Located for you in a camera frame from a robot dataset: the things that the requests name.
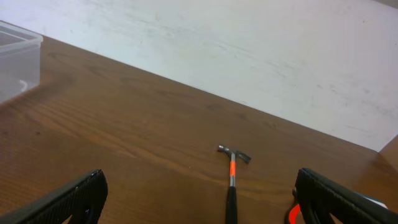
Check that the clear plastic storage container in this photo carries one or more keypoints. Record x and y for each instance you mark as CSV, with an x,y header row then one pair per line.
x,y
20,61

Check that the claw hammer orange black handle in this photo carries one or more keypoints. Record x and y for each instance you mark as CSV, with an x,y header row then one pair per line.
x,y
231,203

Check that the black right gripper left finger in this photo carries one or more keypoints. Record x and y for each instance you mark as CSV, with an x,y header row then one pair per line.
x,y
79,201

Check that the red handled pliers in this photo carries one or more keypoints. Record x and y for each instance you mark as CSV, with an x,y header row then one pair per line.
x,y
292,213

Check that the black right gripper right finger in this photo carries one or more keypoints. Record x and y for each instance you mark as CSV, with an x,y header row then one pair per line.
x,y
322,200

